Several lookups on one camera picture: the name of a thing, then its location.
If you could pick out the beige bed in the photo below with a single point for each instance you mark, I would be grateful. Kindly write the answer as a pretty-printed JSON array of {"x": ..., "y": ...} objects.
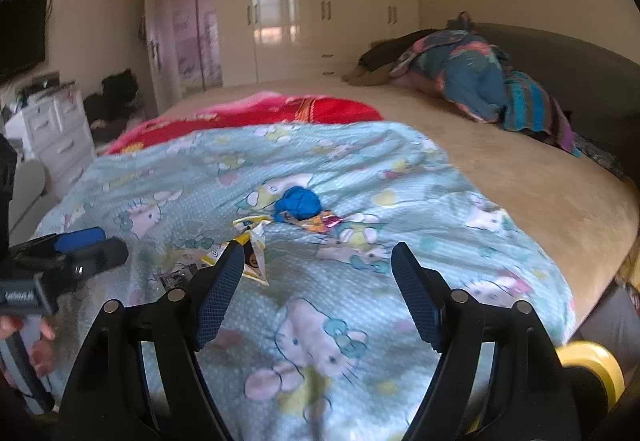
[{"x": 525, "y": 191}]

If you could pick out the person's left hand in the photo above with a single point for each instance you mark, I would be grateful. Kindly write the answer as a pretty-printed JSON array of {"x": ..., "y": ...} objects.
[{"x": 42, "y": 351}]

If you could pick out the blue crumpled bag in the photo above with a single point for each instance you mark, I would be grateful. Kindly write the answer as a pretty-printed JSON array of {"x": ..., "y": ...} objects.
[{"x": 297, "y": 203}]

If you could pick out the colourful clothes pile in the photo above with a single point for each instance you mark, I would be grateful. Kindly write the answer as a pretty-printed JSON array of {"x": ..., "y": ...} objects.
[{"x": 470, "y": 76}]

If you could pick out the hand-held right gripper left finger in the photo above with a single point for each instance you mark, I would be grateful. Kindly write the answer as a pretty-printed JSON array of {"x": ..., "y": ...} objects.
[{"x": 217, "y": 301}]

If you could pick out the colourful foil wrapper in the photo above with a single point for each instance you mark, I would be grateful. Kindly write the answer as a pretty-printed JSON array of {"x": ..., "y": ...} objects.
[{"x": 324, "y": 222}]

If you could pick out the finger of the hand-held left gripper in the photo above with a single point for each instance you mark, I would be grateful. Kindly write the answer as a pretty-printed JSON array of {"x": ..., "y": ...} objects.
[
  {"x": 80, "y": 240},
  {"x": 100, "y": 257}
]

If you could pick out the yellow white snack packet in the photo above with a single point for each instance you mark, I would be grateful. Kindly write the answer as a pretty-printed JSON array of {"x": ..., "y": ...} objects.
[{"x": 252, "y": 251}]

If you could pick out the cream glossy wardrobe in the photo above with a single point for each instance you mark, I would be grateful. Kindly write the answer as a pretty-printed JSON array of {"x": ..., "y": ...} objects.
[{"x": 310, "y": 1}]

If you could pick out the black television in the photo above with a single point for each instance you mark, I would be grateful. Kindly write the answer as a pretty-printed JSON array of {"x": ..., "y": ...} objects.
[{"x": 20, "y": 38}]

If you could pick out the dark brown clothes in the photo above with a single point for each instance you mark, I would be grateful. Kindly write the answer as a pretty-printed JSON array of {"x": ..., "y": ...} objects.
[{"x": 380, "y": 63}]

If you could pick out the white dresser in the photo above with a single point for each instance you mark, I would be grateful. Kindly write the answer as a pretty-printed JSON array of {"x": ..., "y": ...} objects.
[{"x": 60, "y": 131}]

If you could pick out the red pink blanket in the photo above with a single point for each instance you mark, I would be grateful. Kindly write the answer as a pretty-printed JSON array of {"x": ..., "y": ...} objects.
[{"x": 280, "y": 113}]

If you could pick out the black bag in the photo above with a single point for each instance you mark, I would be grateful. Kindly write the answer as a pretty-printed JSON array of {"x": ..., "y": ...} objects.
[{"x": 115, "y": 96}]

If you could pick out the white door with pink panels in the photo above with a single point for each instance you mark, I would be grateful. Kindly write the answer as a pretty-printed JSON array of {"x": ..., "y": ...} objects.
[{"x": 192, "y": 36}]

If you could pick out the small dark packet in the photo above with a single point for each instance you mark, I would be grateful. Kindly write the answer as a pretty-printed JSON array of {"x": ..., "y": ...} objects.
[{"x": 172, "y": 281}]

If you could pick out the white black-print wrapper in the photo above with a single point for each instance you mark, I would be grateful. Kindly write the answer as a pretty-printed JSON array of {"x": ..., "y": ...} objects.
[{"x": 212, "y": 258}]

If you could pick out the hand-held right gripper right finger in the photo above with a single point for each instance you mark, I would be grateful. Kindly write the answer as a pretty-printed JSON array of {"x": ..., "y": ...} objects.
[{"x": 420, "y": 303}]

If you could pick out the blue cartoon print blanket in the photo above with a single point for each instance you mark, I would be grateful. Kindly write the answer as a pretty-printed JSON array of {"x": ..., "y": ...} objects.
[{"x": 325, "y": 351}]

